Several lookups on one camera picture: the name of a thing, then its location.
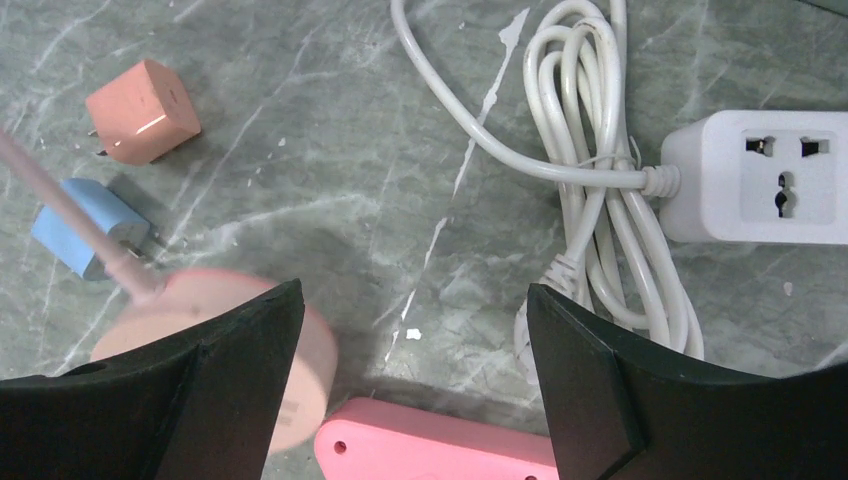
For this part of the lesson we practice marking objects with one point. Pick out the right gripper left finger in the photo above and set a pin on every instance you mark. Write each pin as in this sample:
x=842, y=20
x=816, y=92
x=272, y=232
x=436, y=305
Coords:
x=198, y=404

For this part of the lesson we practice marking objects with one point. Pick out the blue charger cube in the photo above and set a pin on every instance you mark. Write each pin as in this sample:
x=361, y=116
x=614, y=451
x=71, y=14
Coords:
x=68, y=240

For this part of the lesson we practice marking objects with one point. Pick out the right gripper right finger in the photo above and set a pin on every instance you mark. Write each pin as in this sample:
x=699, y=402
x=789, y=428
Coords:
x=619, y=406

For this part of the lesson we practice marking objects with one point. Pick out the white power strip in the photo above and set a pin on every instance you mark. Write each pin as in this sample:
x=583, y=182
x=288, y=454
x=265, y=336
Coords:
x=762, y=176

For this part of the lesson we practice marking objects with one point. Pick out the pink triangular socket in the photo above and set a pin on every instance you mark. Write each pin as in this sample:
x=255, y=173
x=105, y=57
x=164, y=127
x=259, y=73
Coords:
x=373, y=439

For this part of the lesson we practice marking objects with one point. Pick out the round pink socket hub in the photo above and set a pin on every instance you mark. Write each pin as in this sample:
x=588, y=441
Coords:
x=194, y=295

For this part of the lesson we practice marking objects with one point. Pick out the orange charger cube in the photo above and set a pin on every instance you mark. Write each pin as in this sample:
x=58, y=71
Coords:
x=142, y=114

